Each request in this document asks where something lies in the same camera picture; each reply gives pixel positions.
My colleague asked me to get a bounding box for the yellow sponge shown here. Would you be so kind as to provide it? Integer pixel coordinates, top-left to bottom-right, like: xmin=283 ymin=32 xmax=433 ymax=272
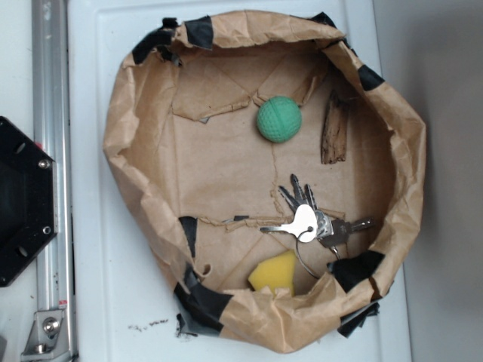
xmin=248 ymin=250 xmax=297 ymax=296

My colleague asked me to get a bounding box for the brown paper bag bin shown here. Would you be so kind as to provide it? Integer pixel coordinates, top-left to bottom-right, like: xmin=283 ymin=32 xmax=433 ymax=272
xmin=103 ymin=11 xmax=426 ymax=353

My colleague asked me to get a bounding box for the green dimpled foam ball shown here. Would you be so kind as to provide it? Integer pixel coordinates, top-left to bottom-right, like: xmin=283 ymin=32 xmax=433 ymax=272
xmin=257 ymin=96 xmax=302 ymax=143

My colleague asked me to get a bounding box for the bunch of silver keys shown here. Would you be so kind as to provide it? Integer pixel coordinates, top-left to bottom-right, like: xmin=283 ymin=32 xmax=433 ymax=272
xmin=260 ymin=174 xmax=375 ymax=260

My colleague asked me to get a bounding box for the brown wood bark piece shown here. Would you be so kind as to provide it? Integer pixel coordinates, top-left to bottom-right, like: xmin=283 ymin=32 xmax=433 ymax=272
xmin=321 ymin=90 xmax=350 ymax=164

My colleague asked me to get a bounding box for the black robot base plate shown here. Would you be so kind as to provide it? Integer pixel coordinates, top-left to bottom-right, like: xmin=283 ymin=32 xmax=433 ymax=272
xmin=1 ymin=117 xmax=57 ymax=287

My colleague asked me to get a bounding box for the aluminium extrusion rail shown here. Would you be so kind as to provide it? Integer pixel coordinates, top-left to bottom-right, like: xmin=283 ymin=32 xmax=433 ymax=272
xmin=32 ymin=1 xmax=78 ymax=361

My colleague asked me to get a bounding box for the metal corner bracket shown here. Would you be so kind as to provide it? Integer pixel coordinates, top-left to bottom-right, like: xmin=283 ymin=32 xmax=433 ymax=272
xmin=20 ymin=309 xmax=69 ymax=361

